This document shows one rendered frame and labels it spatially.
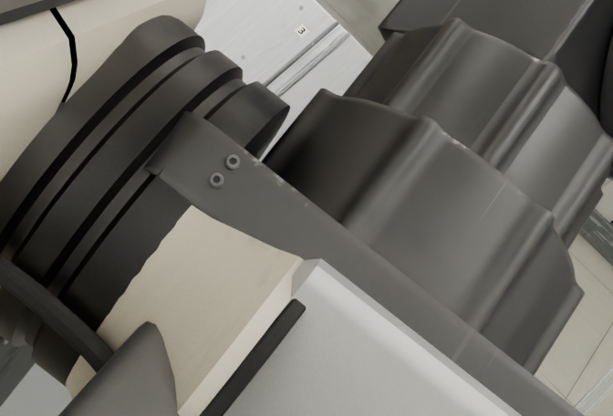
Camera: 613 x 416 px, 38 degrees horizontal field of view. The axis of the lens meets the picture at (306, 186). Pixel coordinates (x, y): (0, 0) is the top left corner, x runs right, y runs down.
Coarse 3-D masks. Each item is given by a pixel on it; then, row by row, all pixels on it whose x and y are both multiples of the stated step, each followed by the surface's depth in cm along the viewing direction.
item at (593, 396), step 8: (608, 376) 88; (600, 384) 88; (608, 384) 88; (592, 392) 88; (600, 392) 88; (608, 392) 88; (584, 400) 88; (592, 400) 88; (600, 400) 88; (576, 408) 88; (584, 408) 88; (592, 408) 88
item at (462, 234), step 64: (384, 64) 23; (448, 64) 21; (512, 64) 21; (192, 128) 18; (320, 128) 21; (384, 128) 20; (448, 128) 20; (512, 128) 20; (576, 128) 21; (192, 192) 18; (256, 192) 18; (320, 192) 19; (384, 192) 18; (448, 192) 19; (512, 192) 19; (576, 192) 21; (320, 256) 18; (384, 256) 18; (448, 256) 18; (512, 256) 19; (448, 320) 18; (512, 320) 19; (512, 384) 18
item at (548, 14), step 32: (416, 0) 24; (448, 0) 24; (480, 0) 23; (512, 0) 23; (544, 0) 22; (576, 0) 22; (608, 0) 22; (384, 32) 24; (512, 32) 22; (544, 32) 22; (576, 32) 22; (608, 32) 23; (576, 64) 22
